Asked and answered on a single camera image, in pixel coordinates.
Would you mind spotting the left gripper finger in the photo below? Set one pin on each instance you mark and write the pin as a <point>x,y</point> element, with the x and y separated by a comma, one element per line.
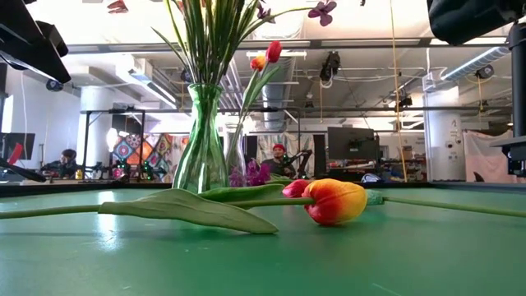
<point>20,16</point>
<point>29,51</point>

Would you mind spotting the green glass vase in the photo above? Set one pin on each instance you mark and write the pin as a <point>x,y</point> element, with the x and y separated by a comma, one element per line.
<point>201,164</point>

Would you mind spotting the yellow orange tulip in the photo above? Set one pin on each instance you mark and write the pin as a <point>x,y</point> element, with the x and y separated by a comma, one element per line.
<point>258,63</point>
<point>337,201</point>

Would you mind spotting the purple artificial flower bunch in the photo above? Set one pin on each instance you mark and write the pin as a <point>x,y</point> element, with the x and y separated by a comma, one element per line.
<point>322,10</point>
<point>257,174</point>

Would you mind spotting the small black robot arm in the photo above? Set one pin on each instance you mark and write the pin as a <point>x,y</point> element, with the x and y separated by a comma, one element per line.
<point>305,162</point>

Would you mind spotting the clear glass vase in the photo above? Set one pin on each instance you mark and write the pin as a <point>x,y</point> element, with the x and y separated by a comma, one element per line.
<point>236,160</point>

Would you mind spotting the black ceiling device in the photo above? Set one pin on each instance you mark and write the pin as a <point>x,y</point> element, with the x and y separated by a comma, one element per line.
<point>53,85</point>
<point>485,72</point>
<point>330,66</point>
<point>404,101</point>
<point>185,76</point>

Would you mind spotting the black computer monitor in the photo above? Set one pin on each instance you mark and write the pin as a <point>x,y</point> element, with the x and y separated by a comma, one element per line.
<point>353,141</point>
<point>24,144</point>

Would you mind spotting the white round column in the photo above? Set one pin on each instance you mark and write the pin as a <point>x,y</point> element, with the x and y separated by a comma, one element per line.
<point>96,123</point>
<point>444,140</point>

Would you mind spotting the person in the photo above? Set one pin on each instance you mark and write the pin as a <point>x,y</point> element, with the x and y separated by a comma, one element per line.
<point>279,162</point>
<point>65,158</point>

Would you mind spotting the colourful patterned quilt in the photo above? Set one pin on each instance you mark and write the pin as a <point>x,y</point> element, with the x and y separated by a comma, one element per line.
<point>158,148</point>

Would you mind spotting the green table mat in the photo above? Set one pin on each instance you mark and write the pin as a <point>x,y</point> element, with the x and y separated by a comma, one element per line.
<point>246,267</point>

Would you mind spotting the pale pink cloth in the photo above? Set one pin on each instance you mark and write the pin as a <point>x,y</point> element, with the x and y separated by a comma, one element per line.
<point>489,160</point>

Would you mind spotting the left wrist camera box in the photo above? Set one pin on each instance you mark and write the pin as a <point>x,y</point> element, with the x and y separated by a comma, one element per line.
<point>55,37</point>

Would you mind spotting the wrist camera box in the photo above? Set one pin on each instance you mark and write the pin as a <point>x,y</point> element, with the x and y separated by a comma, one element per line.
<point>55,37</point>
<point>468,20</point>

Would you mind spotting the silver ventilation duct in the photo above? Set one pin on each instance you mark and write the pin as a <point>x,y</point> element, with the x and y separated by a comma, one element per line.
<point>279,94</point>

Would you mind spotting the black metal rack frame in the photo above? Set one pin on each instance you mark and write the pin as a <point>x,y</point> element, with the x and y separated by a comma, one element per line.
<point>283,109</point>

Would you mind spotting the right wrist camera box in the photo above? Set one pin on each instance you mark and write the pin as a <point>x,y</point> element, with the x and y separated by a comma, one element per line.
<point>468,20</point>

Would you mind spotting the white flexible duct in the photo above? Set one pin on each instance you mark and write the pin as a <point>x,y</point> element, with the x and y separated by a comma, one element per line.
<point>472,63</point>

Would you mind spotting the black vertical post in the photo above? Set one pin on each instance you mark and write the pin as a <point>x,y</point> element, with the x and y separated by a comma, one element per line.
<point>518,82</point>

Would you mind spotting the black metal bracket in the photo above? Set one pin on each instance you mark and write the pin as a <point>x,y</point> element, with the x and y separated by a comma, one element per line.
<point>515,156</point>

